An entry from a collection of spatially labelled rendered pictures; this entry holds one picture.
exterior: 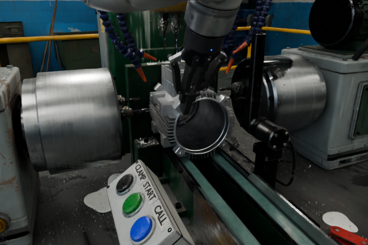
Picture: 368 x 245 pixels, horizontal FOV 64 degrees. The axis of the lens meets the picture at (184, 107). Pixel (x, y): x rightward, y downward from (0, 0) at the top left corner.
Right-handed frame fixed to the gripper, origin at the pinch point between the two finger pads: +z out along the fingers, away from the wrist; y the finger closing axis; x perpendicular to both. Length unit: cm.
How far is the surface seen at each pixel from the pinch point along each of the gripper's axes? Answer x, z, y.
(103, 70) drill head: -13.5, 0.6, 16.9
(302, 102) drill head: 1.4, 5.3, -36.5
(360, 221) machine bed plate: 33, 16, -39
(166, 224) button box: 31.4, -15.6, 16.5
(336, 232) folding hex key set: 34.0, 13.4, -28.1
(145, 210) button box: 28.0, -12.5, 17.9
